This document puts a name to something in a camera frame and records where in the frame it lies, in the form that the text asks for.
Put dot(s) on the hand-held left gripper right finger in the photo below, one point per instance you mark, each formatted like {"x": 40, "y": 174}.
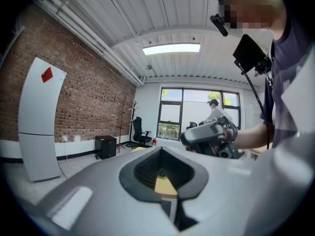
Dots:
{"x": 226, "y": 188}

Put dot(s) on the white ceiling pipes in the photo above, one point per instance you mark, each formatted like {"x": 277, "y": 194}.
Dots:
{"x": 98, "y": 40}

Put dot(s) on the red diamond sticker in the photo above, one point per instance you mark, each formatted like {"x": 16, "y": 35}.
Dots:
{"x": 47, "y": 75}

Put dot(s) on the person's right forearm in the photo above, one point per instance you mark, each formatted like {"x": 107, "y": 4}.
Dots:
{"x": 253, "y": 135}

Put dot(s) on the rectangular ceiling light panel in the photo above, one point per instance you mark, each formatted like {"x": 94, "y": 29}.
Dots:
{"x": 171, "y": 49}

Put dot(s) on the person's head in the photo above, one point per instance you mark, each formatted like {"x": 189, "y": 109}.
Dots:
{"x": 253, "y": 11}

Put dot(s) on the person's right hand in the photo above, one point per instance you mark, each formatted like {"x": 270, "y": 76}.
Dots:
{"x": 228, "y": 133}

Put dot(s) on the black head-worn camera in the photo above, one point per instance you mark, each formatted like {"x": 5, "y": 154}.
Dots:
{"x": 219, "y": 24}

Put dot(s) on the black-framed window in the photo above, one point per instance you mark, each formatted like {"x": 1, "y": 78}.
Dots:
{"x": 172, "y": 112}

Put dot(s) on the black office chair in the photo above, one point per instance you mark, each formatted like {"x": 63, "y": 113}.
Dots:
{"x": 140, "y": 131}
{"x": 192, "y": 126}

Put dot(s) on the person's purple t-shirt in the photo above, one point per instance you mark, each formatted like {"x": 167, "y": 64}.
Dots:
{"x": 285, "y": 65}

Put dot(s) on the black chest-mounted box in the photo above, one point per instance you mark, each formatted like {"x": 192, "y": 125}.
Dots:
{"x": 249, "y": 54}

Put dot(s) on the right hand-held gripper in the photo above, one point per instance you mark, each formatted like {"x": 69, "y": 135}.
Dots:
{"x": 206, "y": 136}

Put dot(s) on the brown wooden coat rack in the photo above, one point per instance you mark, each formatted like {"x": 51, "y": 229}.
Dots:
{"x": 122, "y": 124}

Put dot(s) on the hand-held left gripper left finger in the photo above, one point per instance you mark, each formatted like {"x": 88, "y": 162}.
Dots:
{"x": 103, "y": 181}

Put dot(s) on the white wall outlet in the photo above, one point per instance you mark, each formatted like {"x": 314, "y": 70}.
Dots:
{"x": 65, "y": 138}

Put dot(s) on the small black cabinet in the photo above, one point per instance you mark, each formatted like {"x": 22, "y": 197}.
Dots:
{"x": 106, "y": 147}

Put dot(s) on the white chest harness panel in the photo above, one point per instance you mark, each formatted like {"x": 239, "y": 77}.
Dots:
{"x": 301, "y": 95}

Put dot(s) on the round ceiling fixture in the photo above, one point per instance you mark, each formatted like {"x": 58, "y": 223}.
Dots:
{"x": 148, "y": 67}

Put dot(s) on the black and white coat rack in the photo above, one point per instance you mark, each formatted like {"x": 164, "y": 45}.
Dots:
{"x": 133, "y": 122}

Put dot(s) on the white refrigerator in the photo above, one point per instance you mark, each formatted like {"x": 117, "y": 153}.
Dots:
{"x": 39, "y": 122}

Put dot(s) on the red fire extinguisher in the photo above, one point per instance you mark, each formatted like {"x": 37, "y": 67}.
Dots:
{"x": 154, "y": 142}

